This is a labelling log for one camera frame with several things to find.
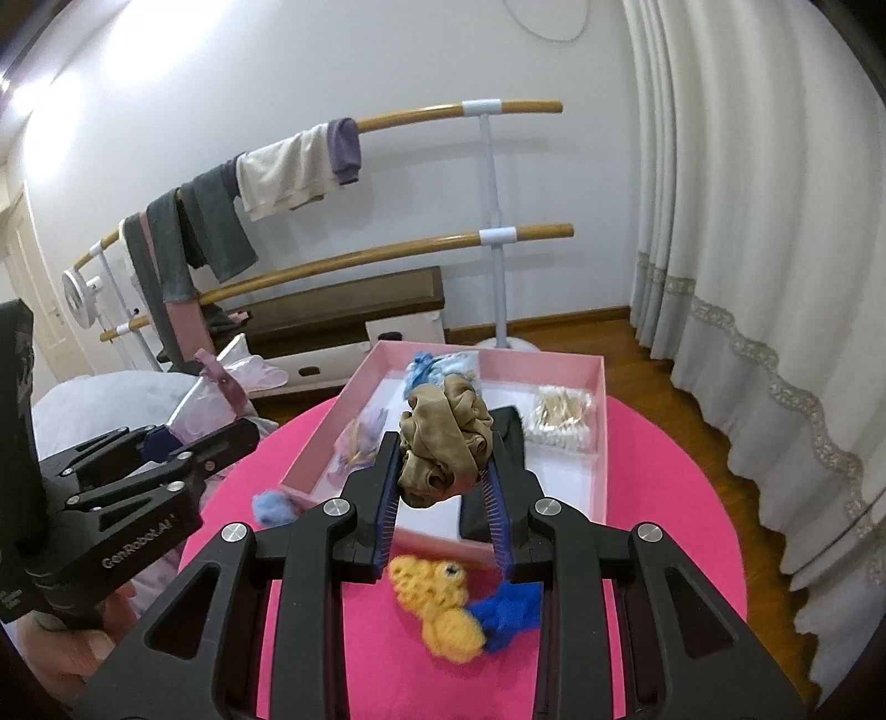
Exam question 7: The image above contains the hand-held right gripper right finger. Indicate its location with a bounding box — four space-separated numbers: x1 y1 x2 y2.
481 453 807 720

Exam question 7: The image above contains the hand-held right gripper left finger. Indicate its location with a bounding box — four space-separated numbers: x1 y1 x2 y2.
73 433 403 720

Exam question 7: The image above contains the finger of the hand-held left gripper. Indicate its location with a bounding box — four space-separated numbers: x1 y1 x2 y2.
42 427 171 486
65 419 261 514

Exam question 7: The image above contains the dark blue fluffy ball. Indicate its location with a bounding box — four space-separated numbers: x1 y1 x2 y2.
466 584 543 655

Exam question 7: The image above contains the light blue fluffy ball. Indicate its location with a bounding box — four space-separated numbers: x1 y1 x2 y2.
252 490 301 529

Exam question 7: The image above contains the yellow knitted toy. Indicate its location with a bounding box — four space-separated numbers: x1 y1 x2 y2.
386 554 487 660

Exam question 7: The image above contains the pink cardboard box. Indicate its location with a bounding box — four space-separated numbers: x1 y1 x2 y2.
280 339 611 563

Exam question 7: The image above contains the brown scrunchie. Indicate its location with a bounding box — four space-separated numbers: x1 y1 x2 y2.
397 375 494 511

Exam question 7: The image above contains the bag of cotton swabs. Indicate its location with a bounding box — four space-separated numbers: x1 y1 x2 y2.
519 385 597 455

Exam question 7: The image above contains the blue printed cloth bundle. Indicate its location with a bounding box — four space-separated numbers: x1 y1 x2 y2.
407 351 480 390

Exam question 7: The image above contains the person's left hand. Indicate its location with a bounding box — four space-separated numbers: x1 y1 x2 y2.
17 583 137 701

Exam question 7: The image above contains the pink grey garment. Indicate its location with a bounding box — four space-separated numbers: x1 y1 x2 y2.
119 211 209 372

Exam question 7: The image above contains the pink tablecloth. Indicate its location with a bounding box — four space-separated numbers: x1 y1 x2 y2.
176 398 749 720

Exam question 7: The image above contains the white fan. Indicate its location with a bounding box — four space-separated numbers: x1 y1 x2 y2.
61 269 105 327

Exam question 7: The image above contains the white door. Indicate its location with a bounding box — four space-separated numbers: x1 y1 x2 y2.
0 192 79 389

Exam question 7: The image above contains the low cabinet with dark top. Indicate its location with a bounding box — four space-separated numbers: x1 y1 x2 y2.
156 266 448 400

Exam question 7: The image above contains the grey green towel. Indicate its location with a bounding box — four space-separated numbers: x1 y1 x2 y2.
147 187 199 306

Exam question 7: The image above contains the dark grey towel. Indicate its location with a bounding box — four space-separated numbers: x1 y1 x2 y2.
190 162 259 284

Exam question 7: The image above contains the cream cloth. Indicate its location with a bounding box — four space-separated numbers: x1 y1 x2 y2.
235 125 341 223

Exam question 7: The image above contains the wooden ballet barre stand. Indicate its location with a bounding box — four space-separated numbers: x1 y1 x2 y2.
65 99 576 378

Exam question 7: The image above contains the purple cloth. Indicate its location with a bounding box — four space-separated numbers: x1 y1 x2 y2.
327 117 364 187

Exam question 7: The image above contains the white curtain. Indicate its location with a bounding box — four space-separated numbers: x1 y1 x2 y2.
619 0 886 702

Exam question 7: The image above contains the white power cable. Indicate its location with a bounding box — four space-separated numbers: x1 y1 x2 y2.
501 0 591 44

